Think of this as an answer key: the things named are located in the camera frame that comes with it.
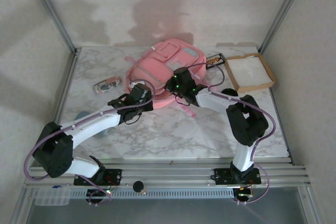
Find black round lid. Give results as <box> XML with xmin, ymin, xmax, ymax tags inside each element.
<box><xmin>222</xmin><ymin>89</ymin><xmax>239</xmax><ymax>98</ymax></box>

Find aluminium frame post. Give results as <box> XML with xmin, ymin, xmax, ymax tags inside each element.
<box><xmin>257</xmin><ymin>0</ymin><xmax>311</xmax><ymax>54</ymax></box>
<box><xmin>24</xmin><ymin>0</ymin><xmax>79</xmax><ymax>56</ymax></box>

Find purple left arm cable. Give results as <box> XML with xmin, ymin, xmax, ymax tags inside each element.
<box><xmin>24</xmin><ymin>79</ymin><xmax>155</xmax><ymax>206</ymax></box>

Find pink backpack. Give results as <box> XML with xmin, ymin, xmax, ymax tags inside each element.
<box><xmin>124</xmin><ymin>38</ymin><xmax>211</xmax><ymax>117</ymax></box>

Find aluminium side rail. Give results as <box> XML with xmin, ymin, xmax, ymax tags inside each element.
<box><xmin>39</xmin><ymin>48</ymin><xmax>81</xmax><ymax>167</ymax></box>

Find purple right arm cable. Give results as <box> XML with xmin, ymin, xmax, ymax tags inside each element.
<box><xmin>183</xmin><ymin>62</ymin><xmax>276</xmax><ymax>206</ymax></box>

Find grey slotted cable duct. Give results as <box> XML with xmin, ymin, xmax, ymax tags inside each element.
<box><xmin>34</xmin><ymin>188</ymin><xmax>234</xmax><ymax>199</ymax></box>

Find black box with orange print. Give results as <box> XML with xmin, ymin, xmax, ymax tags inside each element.
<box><xmin>206</xmin><ymin>53</ymin><xmax>226</xmax><ymax>67</ymax></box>

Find black round knob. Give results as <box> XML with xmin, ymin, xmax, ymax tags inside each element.
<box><xmin>132</xmin><ymin>180</ymin><xmax>146</xmax><ymax>196</ymax></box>

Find small circuit board with LED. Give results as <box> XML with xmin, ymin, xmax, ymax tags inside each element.
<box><xmin>235</xmin><ymin>186</ymin><xmax>254</xmax><ymax>200</ymax></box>
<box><xmin>103</xmin><ymin>186</ymin><xmax>119</xmax><ymax>196</ymax></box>

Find white patterned pencil case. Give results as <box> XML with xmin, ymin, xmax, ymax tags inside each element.
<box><xmin>93</xmin><ymin>76</ymin><xmax>122</xmax><ymax>95</ymax></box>

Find aluminium frame leg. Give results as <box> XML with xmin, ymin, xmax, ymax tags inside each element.
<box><xmin>10</xmin><ymin>187</ymin><xmax>36</xmax><ymax>224</ymax></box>
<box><xmin>298</xmin><ymin>187</ymin><xmax>326</xmax><ymax>224</ymax></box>

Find cardboard tray with white paper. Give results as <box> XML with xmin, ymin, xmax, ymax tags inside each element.
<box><xmin>224</xmin><ymin>52</ymin><xmax>276</xmax><ymax>93</ymax></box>

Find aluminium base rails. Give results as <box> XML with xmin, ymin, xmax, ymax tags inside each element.
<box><xmin>23</xmin><ymin>158</ymin><xmax>312</xmax><ymax>189</ymax></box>

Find clear plastic organizer box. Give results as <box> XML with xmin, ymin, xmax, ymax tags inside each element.
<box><xmin>34</xmin><ymin>187</ymin><xmax>71</xmax><ymax>207</ymax></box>

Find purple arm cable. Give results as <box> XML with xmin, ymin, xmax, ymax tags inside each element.
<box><xmin>183</xmin><ymin>62</ymin><xmax>276</xmax><ymax>206</ymax></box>
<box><xmin>24</xmin><ymin>79</ymin><xmax>155</xmax><ymax>206</ymax></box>

